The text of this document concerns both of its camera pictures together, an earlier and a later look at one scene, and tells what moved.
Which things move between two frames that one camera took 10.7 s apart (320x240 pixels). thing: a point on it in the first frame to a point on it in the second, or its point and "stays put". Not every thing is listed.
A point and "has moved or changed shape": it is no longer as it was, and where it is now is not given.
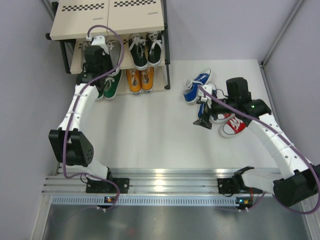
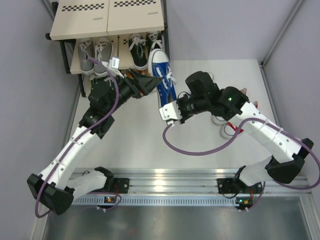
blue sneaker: (190, 94) has moved or changed shape
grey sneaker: (114, 46) has moved or changed shape
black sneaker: (137, 47) stays put
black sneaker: (154, 42) stays put
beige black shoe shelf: (143, 24) stays put
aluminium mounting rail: (73, 181) stays put
